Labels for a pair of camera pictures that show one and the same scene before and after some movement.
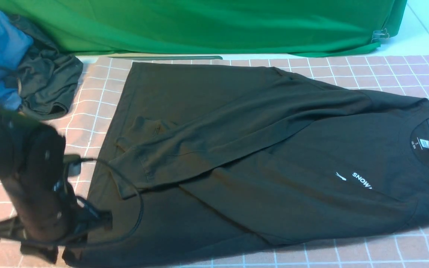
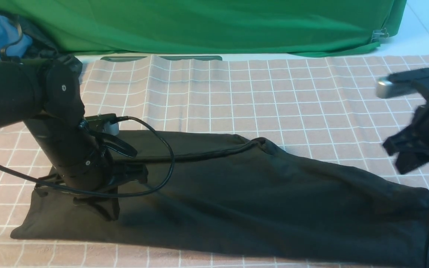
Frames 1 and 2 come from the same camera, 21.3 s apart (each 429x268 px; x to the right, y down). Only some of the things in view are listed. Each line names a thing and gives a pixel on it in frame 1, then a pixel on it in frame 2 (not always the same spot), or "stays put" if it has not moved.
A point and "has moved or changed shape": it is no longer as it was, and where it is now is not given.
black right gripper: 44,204 to 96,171
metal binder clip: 380,34 stays put
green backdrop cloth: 282,28 stays put
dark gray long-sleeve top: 206,160 has moved or changed shape
